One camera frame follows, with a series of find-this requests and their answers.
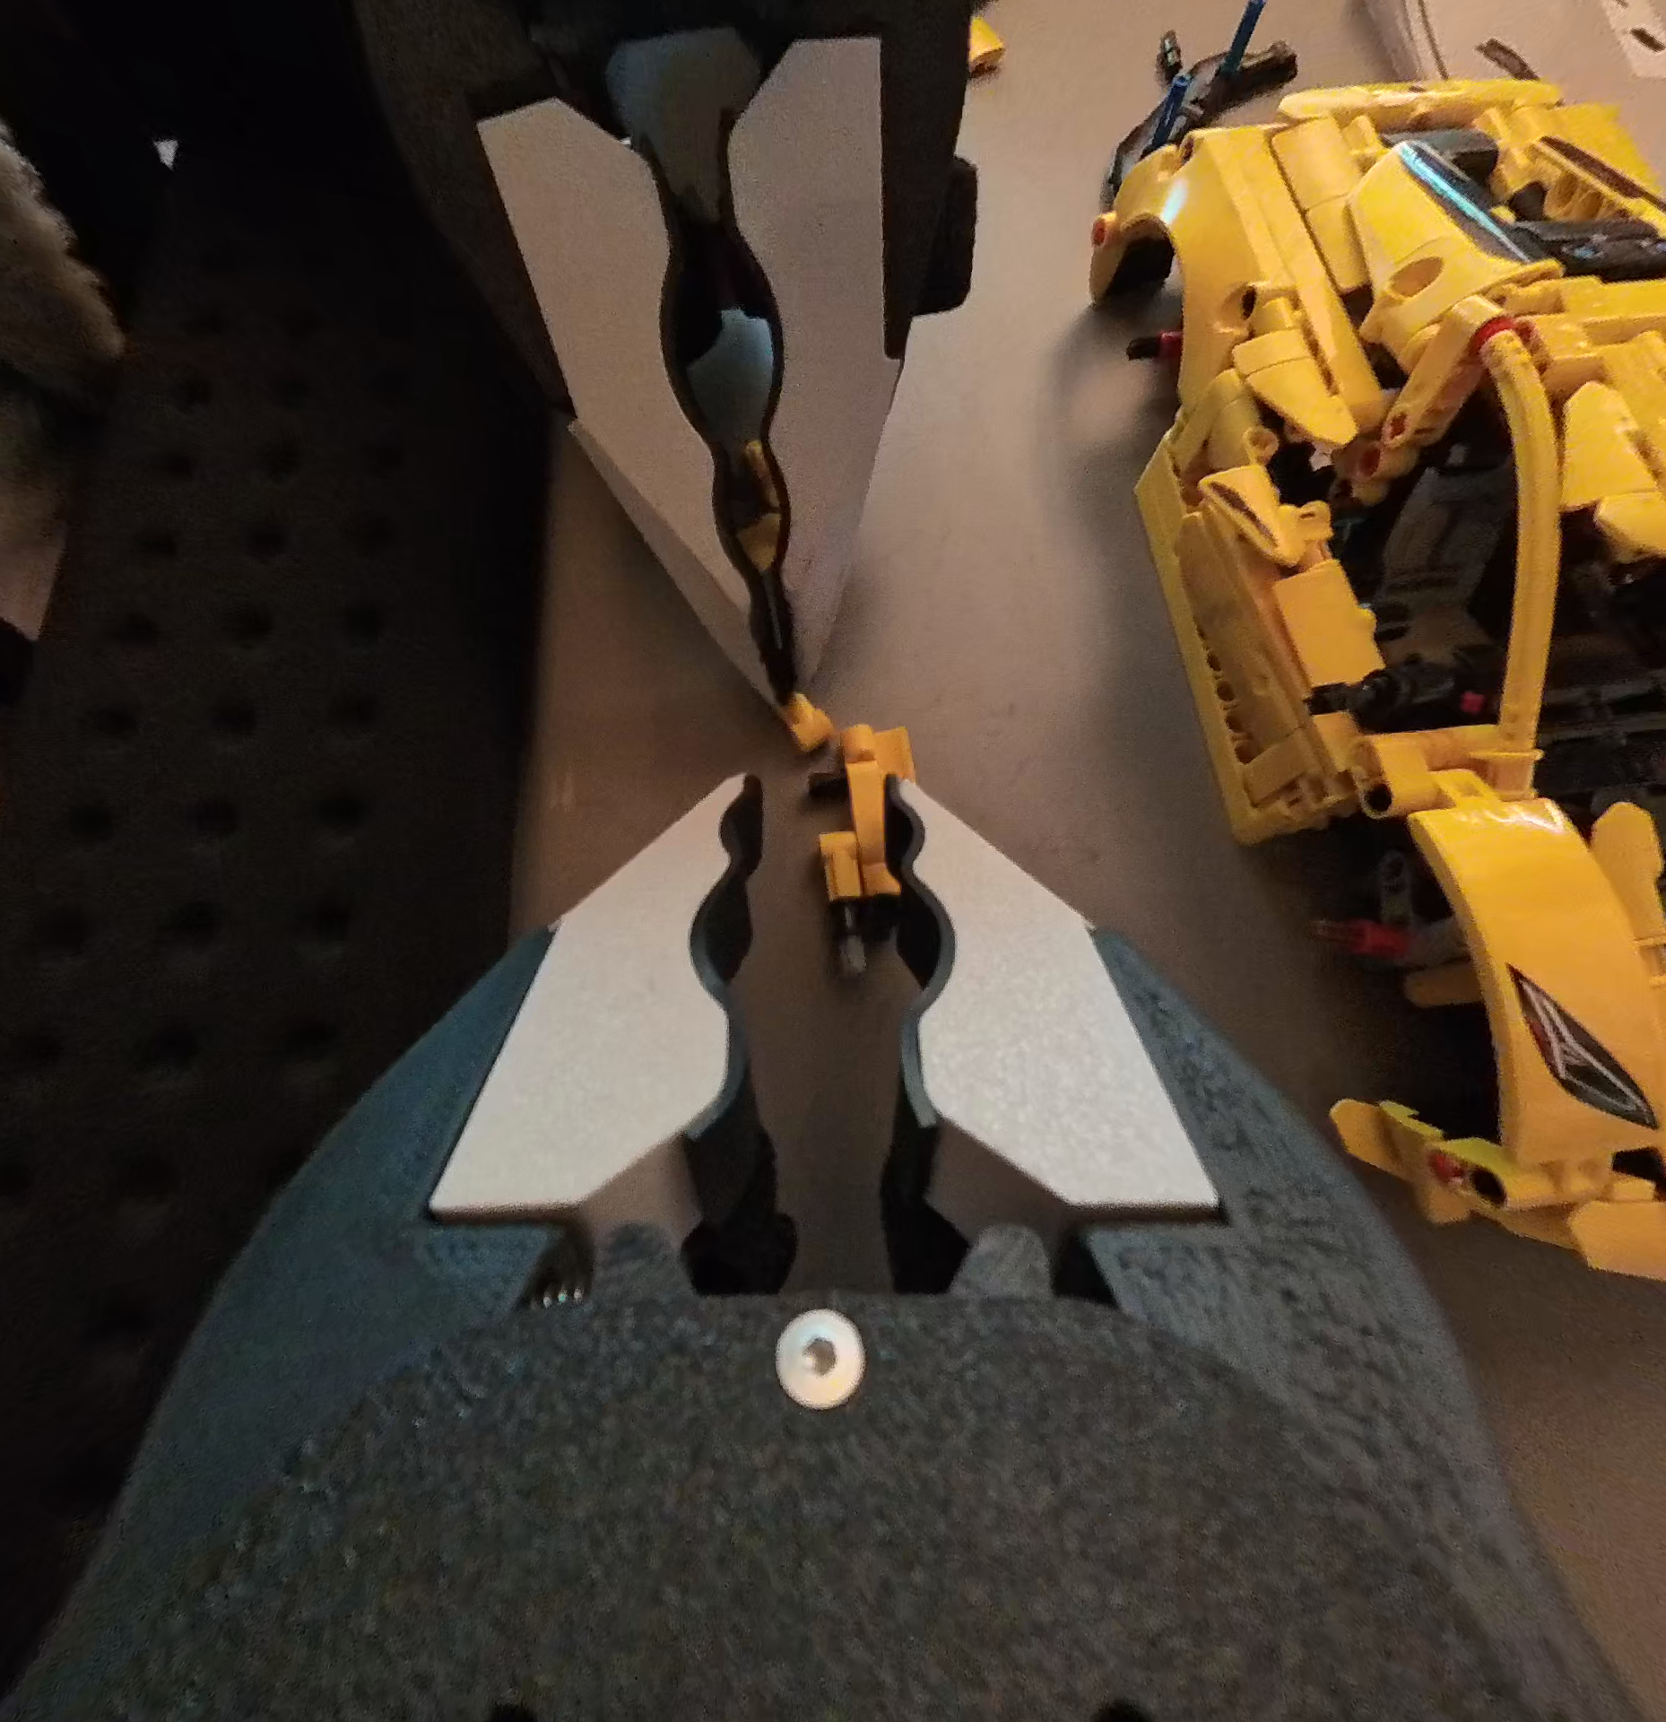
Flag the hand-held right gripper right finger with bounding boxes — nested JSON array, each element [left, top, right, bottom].
[[877, 778, 1222, 1300]]

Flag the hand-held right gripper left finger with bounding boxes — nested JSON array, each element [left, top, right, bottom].
[[431, 774, 798, 1300]]

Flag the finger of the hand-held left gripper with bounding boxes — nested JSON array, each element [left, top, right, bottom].
[[726, 38, 919, 681], [480, 102, 796, 709]]

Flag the yellow brick beam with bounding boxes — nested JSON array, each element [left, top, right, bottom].
[[809, 725, 917, 974]]

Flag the grey desk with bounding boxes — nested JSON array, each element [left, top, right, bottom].
[[504, 0, 1666, 1722]]

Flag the small yellow brick connector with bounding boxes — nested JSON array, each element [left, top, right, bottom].
[[736, 441, 786, 568]]

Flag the scattered small brick pieces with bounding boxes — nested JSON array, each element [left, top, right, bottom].
[[964, 0, 1299, 157]]

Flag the black perforated mat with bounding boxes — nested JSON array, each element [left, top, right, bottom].
[[0, 161, 552, 1685]]

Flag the yellow toy brick car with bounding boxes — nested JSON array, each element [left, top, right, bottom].
[[1089, 78, 1666, 1280]]

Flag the grey instruction booklet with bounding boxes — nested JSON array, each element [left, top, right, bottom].
[[1365, 0, 1666, 86]]

